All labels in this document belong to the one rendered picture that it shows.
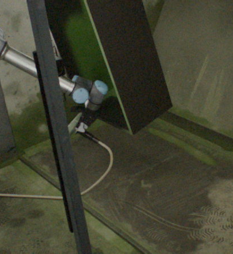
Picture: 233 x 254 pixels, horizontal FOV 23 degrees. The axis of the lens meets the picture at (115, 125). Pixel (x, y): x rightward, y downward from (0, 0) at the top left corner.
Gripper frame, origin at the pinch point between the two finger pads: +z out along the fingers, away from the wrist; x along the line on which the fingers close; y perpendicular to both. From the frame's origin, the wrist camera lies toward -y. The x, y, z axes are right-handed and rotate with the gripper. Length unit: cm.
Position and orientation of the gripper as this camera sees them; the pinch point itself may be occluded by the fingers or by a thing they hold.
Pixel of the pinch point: (76, 129)
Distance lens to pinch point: 362.9
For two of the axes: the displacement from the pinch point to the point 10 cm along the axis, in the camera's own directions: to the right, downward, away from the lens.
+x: 3.0, -4.2, 8.6
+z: -4.1, 7.6, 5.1
